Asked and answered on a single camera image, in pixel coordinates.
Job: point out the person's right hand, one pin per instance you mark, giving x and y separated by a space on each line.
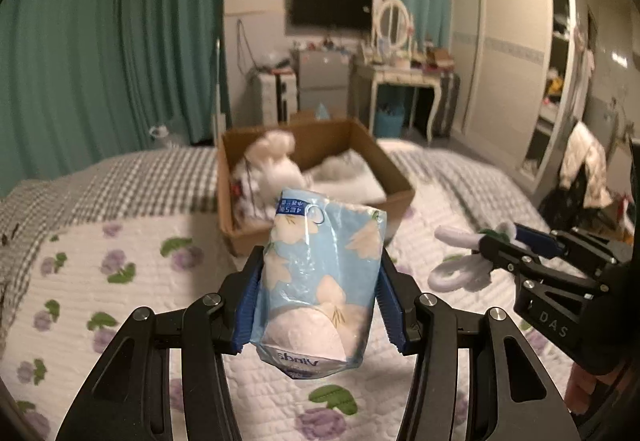
582 385

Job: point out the white dressing table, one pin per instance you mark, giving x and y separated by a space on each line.
383 75

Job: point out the cardboard box on floor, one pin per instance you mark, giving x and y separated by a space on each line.
320 112

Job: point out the light blue tissue packet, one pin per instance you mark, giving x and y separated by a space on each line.
316 293

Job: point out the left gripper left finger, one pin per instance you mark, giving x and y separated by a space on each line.
127 395

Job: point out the blue laundry basket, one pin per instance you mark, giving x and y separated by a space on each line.
388 121

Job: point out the white black suitcase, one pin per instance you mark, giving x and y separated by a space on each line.
276 97

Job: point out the white flat mop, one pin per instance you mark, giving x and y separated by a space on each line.
218 118

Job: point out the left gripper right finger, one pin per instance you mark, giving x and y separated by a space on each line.
511 396

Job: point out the brown cardboard box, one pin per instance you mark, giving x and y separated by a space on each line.
314 141

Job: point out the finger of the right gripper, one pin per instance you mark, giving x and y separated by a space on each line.
577 247
524 265

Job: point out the black wall television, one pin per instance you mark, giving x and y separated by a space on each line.
352 15

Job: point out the teal window curtain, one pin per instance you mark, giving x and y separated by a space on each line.
83 80

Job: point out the silver mini fridge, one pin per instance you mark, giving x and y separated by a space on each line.
323 78

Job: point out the white cotton towel pack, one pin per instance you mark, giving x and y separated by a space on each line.
346 178

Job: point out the white floral quilted blanket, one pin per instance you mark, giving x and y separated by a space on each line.
85 285

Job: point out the white jacket on chair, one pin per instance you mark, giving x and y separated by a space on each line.
583 149

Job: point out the white fluffy soft cloth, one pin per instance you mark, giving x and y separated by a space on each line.
272 177

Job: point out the cream soft cloth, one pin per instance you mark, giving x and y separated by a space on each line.
271 146

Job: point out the white oval vanity mirror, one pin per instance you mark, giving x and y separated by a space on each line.
393 25

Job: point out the white louvered wardrobe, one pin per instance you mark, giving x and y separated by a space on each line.
518 64

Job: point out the green white chenille toy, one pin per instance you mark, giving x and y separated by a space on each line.
469 270

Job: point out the clear water jug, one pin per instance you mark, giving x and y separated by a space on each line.
170 135

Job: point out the dark striped suitcase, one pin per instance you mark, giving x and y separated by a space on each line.
450 85

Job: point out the grey checkered bed sheet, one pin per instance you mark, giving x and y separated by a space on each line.
450 189

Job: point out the white blue tissue pack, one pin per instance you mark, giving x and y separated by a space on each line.
250 209

